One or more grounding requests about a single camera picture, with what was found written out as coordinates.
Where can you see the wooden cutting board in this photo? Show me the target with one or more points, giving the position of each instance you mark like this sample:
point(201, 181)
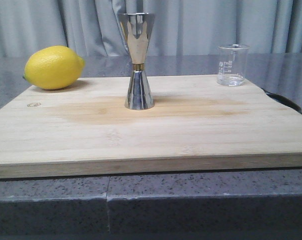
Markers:
point(195, 124)

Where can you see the silver steel jigger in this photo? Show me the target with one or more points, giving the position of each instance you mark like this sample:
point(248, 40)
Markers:
point(137, 30)

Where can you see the yellow lemon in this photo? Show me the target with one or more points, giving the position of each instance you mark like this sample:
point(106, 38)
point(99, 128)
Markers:
point(53, 68)

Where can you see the clear glass beaker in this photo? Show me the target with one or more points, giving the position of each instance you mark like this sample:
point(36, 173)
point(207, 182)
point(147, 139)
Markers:
point(232, 64)

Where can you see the black cutting board handle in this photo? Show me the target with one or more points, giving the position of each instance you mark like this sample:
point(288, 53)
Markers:
point(283, 100)

